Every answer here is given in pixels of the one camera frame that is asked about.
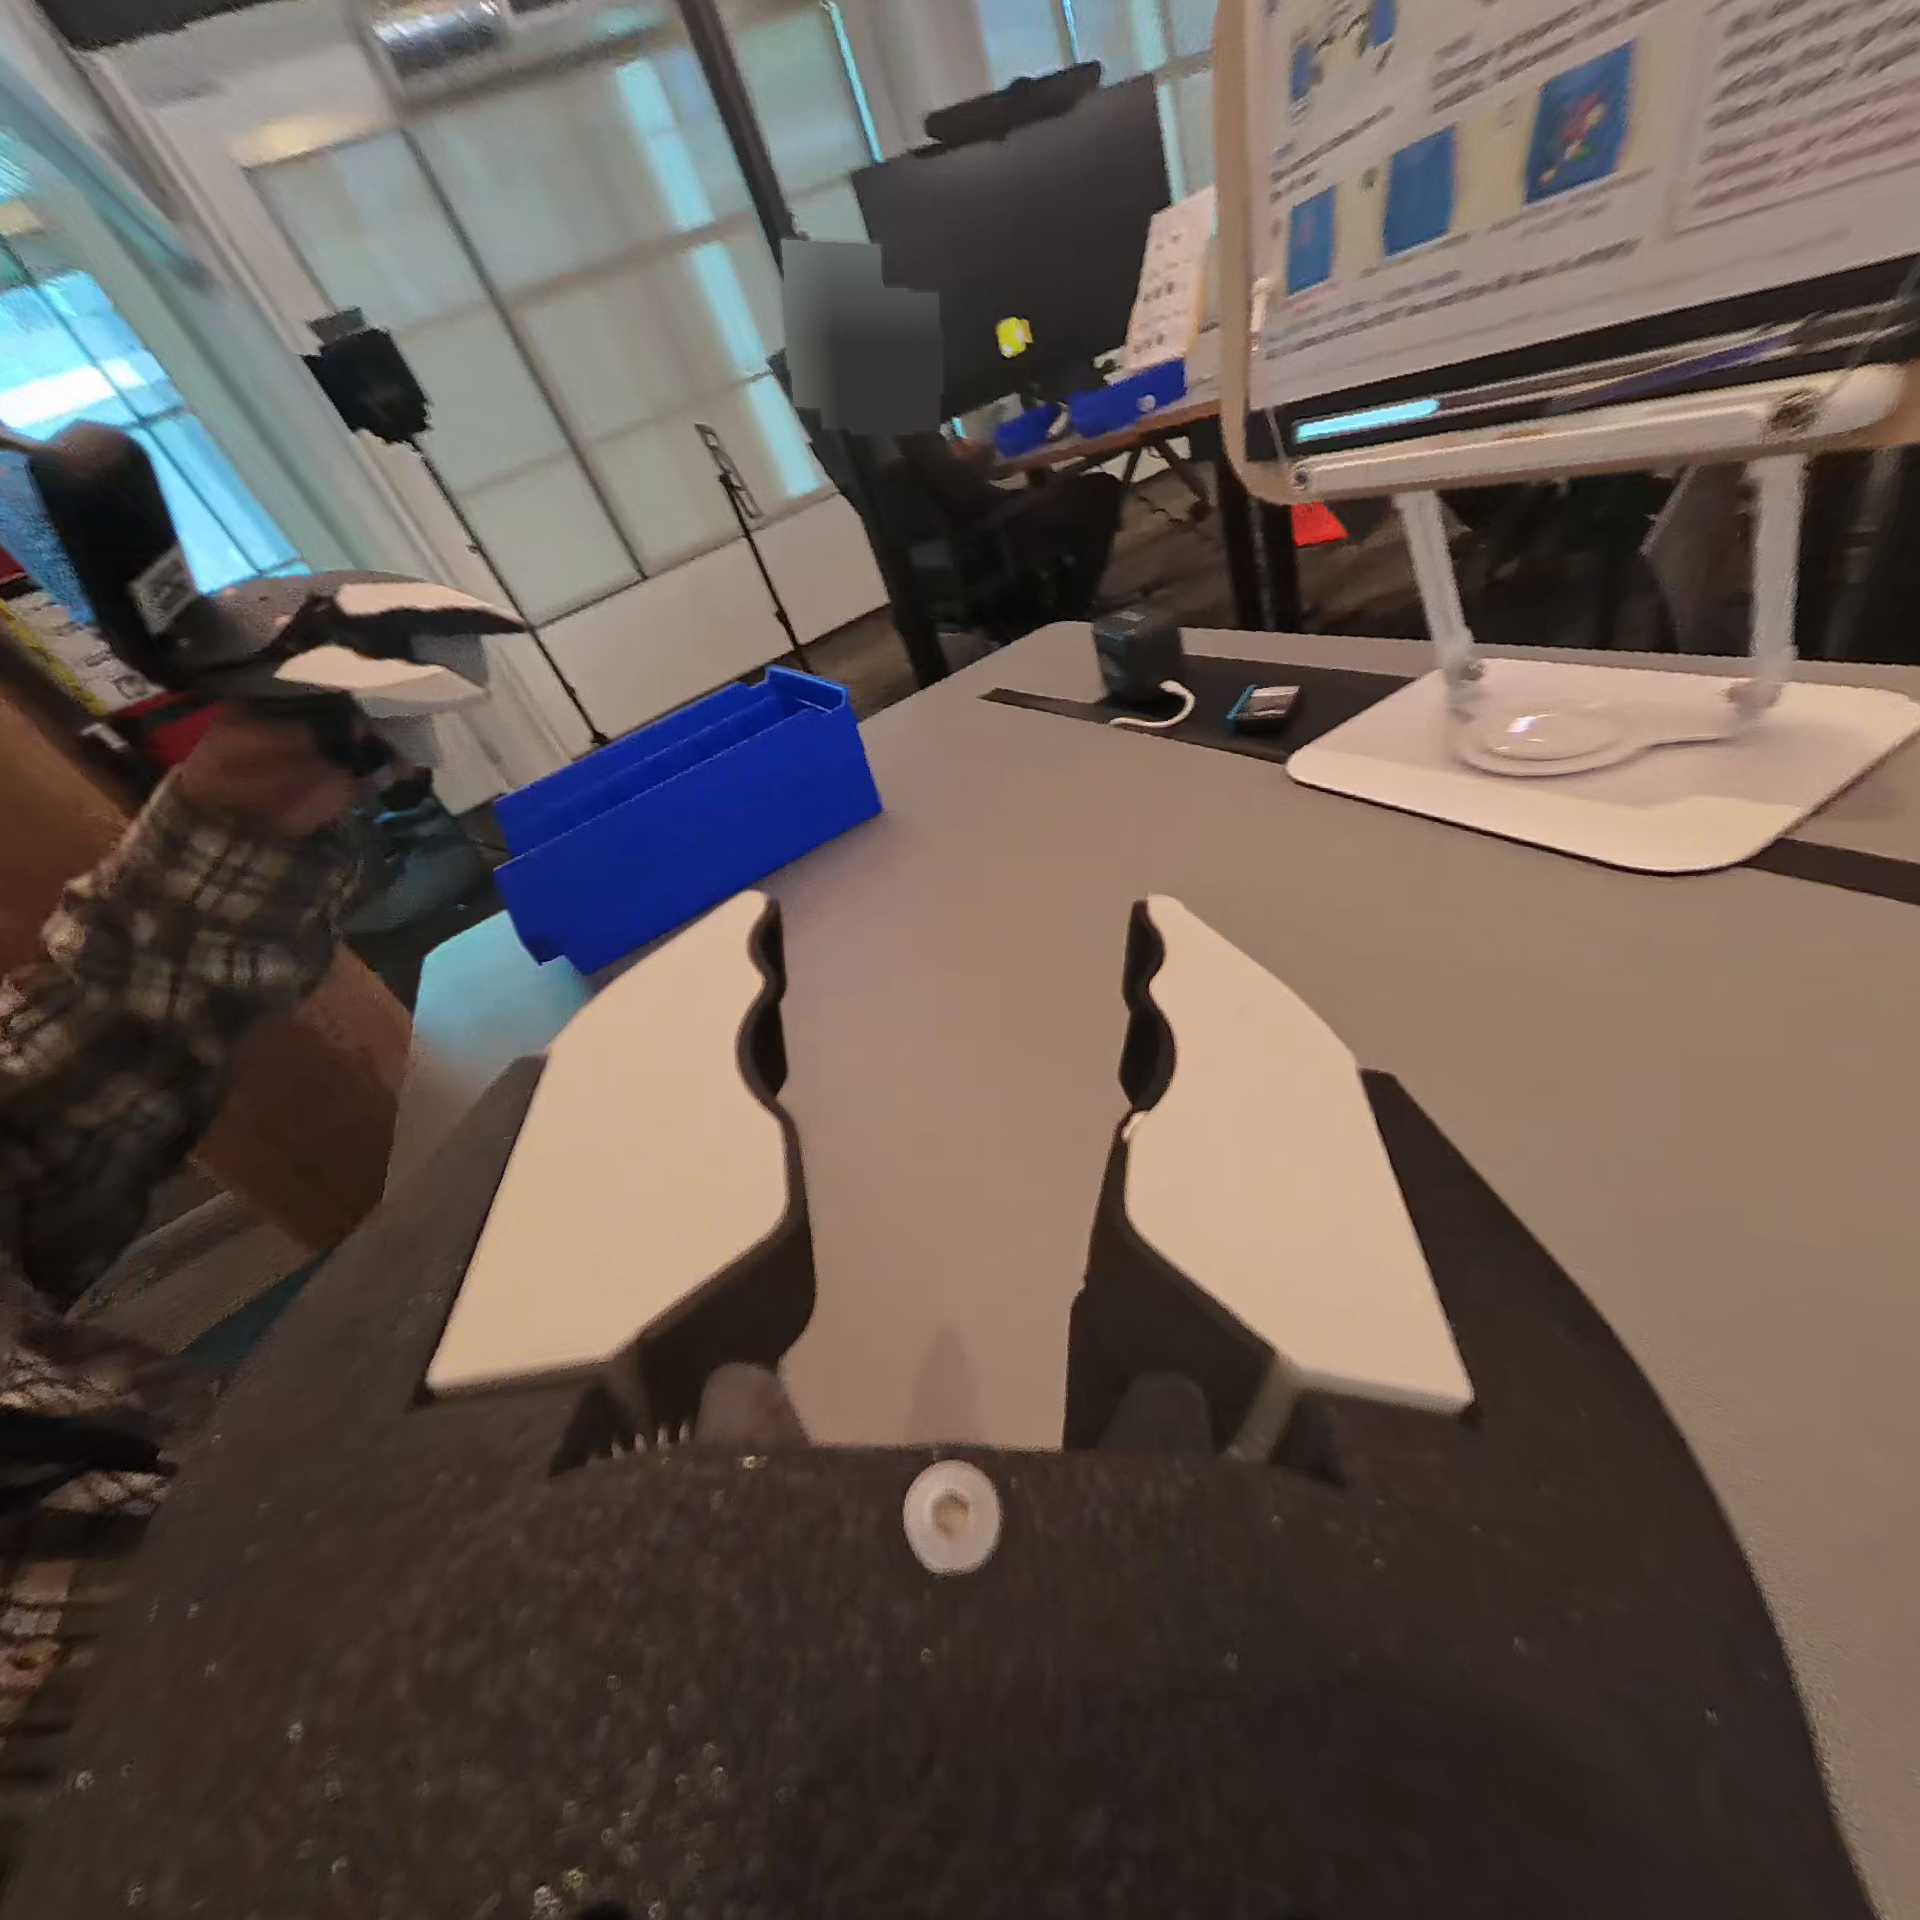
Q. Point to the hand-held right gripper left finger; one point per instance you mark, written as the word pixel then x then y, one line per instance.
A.
pixel 631 1199

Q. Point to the white tablet stand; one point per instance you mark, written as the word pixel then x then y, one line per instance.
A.
pixel 1651 810

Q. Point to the black floor lamp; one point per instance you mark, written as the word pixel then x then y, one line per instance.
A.
pixel 777 225

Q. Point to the person's left forearm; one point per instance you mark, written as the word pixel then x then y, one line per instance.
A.
pixel 164 961

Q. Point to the large black display screen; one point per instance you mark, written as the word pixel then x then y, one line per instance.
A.
pixel 1021 225

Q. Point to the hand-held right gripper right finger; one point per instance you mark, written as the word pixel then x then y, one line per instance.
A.
pixel 1290 1215

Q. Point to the person's left hand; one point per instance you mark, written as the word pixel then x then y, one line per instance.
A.
pixel 271 779

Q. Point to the wood-framed instruction board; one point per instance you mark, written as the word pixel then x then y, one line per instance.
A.
pixel 1575 150

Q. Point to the small instruction sheet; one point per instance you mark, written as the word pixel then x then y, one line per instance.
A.
pixel 1170 277

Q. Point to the orange traffic cone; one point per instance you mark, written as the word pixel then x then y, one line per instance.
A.
pixel 1319 522

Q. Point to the wooden desk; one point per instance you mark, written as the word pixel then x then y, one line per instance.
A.
pixel 1163 425

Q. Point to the black mesh chair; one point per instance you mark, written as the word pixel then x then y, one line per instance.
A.
pixel 1860 569

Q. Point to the black webcam bar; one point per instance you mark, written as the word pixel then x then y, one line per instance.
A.
pixel 1004 108

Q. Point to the blue plastic bin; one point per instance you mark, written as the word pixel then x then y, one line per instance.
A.
pixel 675 839
pixel 1026 431
pixel 1125 405

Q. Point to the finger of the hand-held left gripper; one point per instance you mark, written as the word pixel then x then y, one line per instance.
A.
pixel 429 602
pixel 391 678

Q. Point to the black ceiling pole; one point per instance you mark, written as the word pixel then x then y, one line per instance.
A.
pixel 730 471

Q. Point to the small black blue-edged device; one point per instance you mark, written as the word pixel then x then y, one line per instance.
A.
pixel 1265 705

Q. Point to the person's plaid shirt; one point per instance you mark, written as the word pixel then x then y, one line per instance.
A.
pixel 60 1395

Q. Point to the black round device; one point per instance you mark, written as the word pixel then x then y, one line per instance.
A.
pixel 1134 653

